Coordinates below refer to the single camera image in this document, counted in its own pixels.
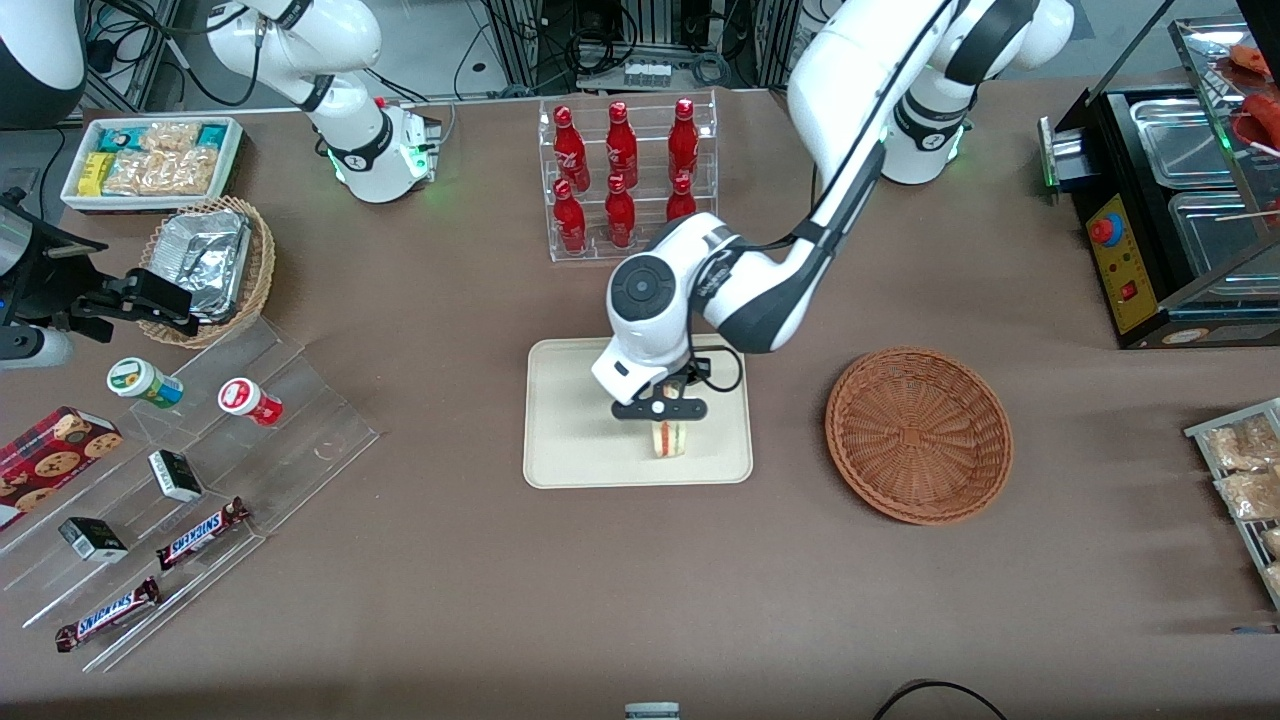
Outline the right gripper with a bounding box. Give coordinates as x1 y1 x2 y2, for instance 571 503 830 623
0 195 200 338

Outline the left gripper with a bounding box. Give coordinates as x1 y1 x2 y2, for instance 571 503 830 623
590 345 709 443

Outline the cream plastic tray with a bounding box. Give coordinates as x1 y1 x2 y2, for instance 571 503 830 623
523 337 754 490

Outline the small tan wicker basket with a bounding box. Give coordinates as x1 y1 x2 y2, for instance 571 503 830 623
138 196 277 349

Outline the round brown wicker basket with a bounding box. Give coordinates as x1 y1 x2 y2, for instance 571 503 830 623
825 347 1014 526

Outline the stack of foil containers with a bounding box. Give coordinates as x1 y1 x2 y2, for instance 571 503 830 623
150 208 253 323

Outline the green lidded white cup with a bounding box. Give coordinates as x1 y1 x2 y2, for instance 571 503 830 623
107 357 185 410

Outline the red lidded white cup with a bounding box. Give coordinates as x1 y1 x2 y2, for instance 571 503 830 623
218 377 284 428

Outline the clear bag of puffed snacks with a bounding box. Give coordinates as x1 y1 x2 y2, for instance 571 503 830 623
104 148 223 197
142 122 203 153

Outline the white rectangular snack bin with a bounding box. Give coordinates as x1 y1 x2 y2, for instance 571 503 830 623
60 116 245 215

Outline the small black carton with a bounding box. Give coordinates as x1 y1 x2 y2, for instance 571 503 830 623
58 516 129 563
148 449 204 503

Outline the clear acrylic stepped shelf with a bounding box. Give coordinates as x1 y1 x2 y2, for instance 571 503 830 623
0 318 381 673

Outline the clear acrylic bottle rack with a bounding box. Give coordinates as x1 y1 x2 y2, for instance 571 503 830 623
538 90 719 263

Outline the red cookie box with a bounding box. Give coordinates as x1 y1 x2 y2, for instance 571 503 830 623
0 405 124 531

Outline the Snickers chocolate bar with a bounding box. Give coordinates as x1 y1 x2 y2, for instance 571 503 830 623
155 497 251 572
55 577 162 653

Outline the steel side drawer of warmer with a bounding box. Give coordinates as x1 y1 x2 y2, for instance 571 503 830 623
1038 116 1093 193

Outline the yellow warmer control panel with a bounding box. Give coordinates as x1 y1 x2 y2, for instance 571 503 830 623
1087 195 1161 336

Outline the black food warmer appliance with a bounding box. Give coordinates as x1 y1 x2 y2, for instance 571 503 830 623
1040 15 1280 349

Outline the steel warmer pan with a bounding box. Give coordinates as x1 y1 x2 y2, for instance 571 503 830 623
1130 98 1237 189
1168 190 1280 291

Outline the glass warmer cover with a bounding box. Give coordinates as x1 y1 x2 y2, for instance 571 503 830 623
1168 15 1280 216

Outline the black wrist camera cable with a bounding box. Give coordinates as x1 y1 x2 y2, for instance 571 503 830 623
698 345 744 394

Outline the black looped floor cable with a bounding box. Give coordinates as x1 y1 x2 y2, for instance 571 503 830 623
872 680 1007 720

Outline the metal equipment frame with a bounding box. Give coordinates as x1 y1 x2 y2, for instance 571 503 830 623
480 0 801 93

